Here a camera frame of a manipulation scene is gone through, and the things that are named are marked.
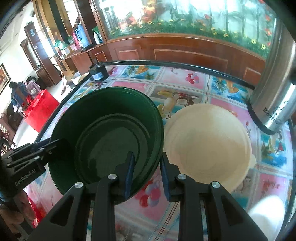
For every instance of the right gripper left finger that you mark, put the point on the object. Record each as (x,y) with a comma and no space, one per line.
(68,219)

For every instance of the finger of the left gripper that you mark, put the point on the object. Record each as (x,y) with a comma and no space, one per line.
(29,156)

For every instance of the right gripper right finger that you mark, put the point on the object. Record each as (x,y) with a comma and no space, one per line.
(225,218)

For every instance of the large white foam bowl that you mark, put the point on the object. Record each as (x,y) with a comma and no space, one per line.
(269,214)

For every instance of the dark green plastic bowl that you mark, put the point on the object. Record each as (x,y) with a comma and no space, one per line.
(98,131)

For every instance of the cream ribbed plastic bowl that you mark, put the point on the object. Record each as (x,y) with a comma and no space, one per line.
(208,143)

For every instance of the red scalloped glass plate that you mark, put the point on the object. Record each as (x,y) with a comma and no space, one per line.
(39,213)

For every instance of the red gift bag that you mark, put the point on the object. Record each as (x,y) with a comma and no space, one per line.
(40,110)

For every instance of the seated person in blue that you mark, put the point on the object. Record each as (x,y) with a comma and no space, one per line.
(19,95)

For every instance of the colourful fruit pattern tablecloth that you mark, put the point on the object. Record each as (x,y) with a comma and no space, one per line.
(266,189)

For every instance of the small black electric motor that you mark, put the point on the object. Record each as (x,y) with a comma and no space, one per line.
(98,72)

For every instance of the pink thermos flask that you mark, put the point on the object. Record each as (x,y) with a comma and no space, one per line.
(76,40)

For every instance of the blue thermos flask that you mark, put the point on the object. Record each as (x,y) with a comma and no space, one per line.
(81,35)

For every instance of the stainless steel thermos jug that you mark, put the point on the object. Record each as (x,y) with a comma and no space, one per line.
(272,102)

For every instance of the white spray bottle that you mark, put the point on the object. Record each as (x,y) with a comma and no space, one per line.
(97,40)

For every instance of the framed wall painting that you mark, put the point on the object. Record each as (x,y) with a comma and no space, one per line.
(4,78)

